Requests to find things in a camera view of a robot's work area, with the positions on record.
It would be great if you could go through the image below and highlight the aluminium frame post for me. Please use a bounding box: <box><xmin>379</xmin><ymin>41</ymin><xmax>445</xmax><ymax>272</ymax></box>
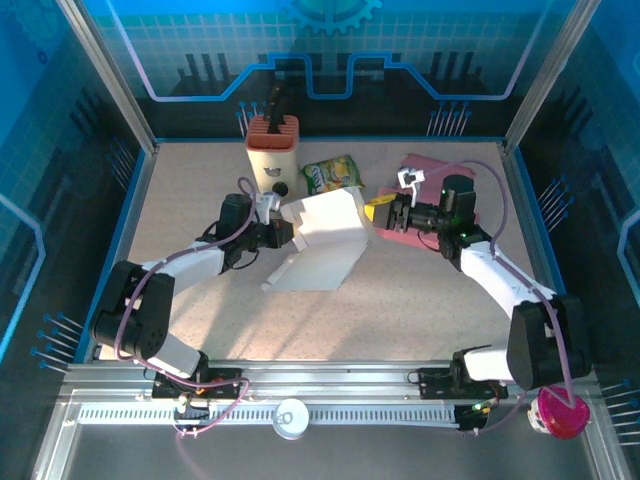
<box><xmin>57</xmin><ymin>0</ymin><xmax>160</xmax><ymax>154</ymax></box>
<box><xmin>502</xmin><ymin>0</ymin><xmax>601</xmax><ymax>151</ymax></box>

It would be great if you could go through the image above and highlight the black knife handle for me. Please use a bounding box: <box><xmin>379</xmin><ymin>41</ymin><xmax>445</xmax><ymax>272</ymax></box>
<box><xmin>263</xmin><ymin>80</ymin><xmax>287</xmax><ymax>134</ymax></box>
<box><xmin>275</xmin><ymin>92</ymin><xmax>296</xmax><ymax>134</ymax></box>

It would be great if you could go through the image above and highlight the white paper box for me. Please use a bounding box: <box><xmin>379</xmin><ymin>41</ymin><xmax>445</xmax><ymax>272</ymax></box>
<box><xmin>259</xmin><ymin>186</ymin><xmax>374</xmax><ymax>294</ymax></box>

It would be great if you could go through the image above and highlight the beige knife block orange top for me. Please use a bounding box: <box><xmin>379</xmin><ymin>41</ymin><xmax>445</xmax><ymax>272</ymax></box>
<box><xmin>244</xmin><ymin>113</ymin><xmax>301</xmax><ymax>194</ymax></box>

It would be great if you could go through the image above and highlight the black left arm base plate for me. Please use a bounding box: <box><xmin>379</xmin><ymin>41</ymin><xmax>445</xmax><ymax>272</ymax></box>
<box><xmin>152</xmin><ymin>367</ymin><xmax>245</xmax><ymax>401</ymax></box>

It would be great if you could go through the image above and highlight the yellow green snack bag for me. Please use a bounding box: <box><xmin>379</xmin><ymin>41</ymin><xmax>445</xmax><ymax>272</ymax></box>
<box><xmin>300</xmin><ymin>154</ymin><xmax>366</xmax><ymax>196</ymax></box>

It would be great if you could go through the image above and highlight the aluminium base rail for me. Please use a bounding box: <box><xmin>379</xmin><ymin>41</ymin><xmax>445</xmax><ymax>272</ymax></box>
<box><xmin>64</xmin><ymin>359</ymin><xmax>596</xmax><ymax>401</ymax></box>

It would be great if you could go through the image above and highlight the white slotted cable duct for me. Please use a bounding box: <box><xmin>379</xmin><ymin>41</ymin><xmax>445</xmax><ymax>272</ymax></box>
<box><xmin>77</xmin><ymin>403</ymin><xmax>461</xmax><ymax>427</ymax></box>

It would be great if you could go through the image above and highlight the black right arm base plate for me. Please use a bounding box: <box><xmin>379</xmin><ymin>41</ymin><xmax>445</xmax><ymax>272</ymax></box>
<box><xmin>417</xmin><ymin>367</ymin><xmax>509</xmax><ymax>401</ymax></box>

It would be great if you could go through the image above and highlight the silver tin can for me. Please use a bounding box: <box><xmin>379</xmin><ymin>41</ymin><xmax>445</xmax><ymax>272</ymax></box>
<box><xmin>272</xmin><ymin>398</ymin><xmax>311</xmax><ymax>441</ymax></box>

